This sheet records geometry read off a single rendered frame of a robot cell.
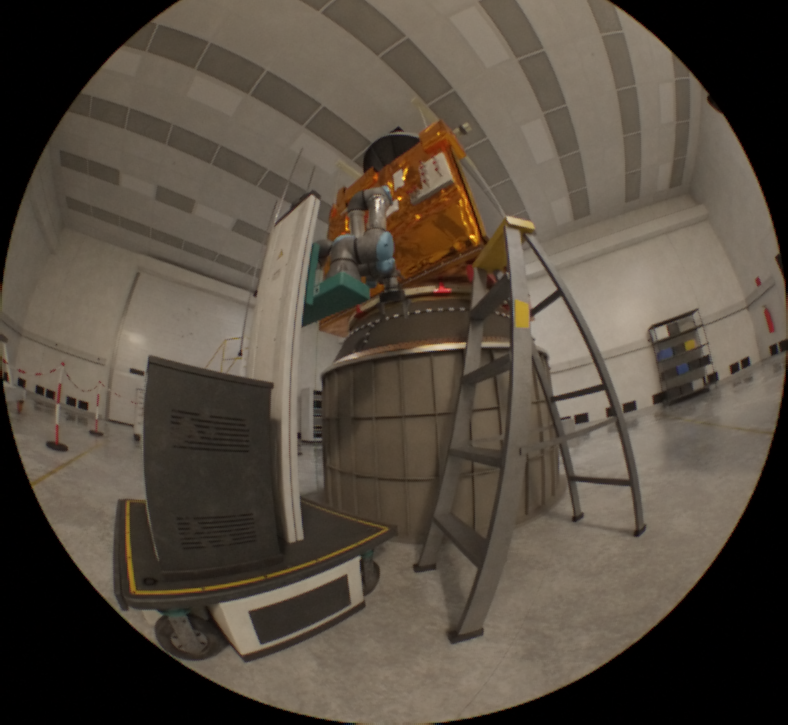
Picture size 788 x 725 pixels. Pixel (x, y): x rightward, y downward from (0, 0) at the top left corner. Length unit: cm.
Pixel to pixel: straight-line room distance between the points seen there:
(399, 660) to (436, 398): 129
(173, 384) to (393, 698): 90
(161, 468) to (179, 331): 844
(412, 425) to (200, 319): 835
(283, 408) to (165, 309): 849
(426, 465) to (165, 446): 128
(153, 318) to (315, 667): 890
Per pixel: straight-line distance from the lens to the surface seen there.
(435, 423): 149
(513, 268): 99
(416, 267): 202
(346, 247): 106
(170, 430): 63
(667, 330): 703
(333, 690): 86
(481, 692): 85
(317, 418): 938
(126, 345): 897
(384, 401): 158
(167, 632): 87
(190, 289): 953
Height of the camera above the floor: 74
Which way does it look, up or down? 20 degrees up
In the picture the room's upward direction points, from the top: 3 degrees counter-clockwise
